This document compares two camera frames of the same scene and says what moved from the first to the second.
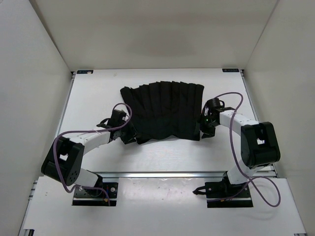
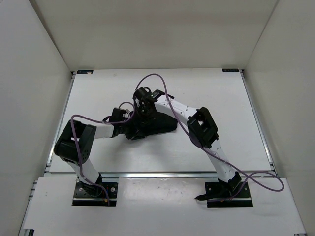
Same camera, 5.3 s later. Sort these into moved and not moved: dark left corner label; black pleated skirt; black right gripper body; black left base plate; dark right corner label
Moved: black pleated skirt; black right gripper body
Not moved: black left base plate; dark right corner label; dark left corner label
